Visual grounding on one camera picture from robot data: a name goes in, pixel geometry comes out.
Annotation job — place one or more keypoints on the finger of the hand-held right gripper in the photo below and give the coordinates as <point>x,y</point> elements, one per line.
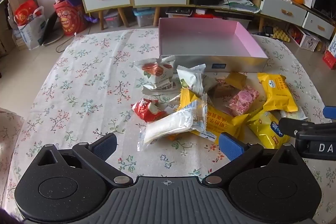
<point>330,111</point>
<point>291,125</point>

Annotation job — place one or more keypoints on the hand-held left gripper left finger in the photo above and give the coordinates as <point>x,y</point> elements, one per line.
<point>106,146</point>

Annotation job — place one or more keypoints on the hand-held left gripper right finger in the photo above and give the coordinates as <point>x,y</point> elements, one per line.
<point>231,146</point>

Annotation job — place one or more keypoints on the yellow red-lettered snack packet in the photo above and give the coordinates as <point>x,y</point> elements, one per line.
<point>223,125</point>

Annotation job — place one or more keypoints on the yellow blue-label snack packet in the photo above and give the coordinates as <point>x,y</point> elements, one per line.
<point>262,129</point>

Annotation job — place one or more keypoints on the yellow round-logo snack packet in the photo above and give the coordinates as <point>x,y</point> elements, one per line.
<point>278,94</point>

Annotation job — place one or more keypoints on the red snack packet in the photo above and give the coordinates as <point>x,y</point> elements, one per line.
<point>145,108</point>

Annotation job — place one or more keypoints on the yellow orange snack packet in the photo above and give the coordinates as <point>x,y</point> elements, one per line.
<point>187,99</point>

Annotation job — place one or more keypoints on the clear rice cracker packet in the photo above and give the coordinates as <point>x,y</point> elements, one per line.
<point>168,125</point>

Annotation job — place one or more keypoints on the white grey snack packet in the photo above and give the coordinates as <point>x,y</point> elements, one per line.
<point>190,78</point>

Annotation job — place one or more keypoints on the pink cardboard box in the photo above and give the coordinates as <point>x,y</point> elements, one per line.
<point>199,37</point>

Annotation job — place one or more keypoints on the plain white snack packet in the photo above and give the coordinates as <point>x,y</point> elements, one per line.
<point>295,115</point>

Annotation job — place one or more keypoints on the pink floral snack packet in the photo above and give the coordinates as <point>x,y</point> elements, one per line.
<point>242,99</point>

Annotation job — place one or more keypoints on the red box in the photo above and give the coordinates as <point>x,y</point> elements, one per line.
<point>329,60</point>

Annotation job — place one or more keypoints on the floral tablecloth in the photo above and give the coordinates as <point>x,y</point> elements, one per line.
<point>78,98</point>

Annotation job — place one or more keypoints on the blue white carton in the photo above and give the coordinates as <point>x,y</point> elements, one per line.
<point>332,45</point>

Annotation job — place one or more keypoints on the small plain yellow packet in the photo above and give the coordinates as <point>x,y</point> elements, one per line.
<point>236,79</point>

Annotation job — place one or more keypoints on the white red-print carton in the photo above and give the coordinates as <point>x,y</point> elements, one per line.
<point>305,39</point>

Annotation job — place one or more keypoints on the white pecan snack packet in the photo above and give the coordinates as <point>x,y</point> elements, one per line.
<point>155,70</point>

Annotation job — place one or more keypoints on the yellow egg tray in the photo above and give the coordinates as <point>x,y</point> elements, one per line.
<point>281,34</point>

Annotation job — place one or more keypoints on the black microwave oven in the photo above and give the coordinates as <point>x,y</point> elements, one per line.
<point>324,1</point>

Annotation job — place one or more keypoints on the clear plastic storage box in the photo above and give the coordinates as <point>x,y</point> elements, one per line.
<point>113,19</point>

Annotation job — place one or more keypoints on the black laptop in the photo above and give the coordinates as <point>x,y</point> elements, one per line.
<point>48,29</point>

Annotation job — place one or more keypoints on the red gift bag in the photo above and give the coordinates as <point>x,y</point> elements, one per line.
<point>68,20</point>

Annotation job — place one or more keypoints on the clear storage box blue lid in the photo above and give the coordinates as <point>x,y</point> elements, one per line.
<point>143,18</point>

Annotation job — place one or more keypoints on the pile of papers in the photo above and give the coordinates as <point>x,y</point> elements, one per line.
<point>236,1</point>

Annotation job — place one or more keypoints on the white shopping bag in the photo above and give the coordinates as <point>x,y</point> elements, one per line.
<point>31,32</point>

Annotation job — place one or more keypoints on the flat black box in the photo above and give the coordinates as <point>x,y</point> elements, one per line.
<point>178,11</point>

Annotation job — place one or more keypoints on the red plastic bag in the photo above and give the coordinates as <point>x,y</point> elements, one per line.
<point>25,12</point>

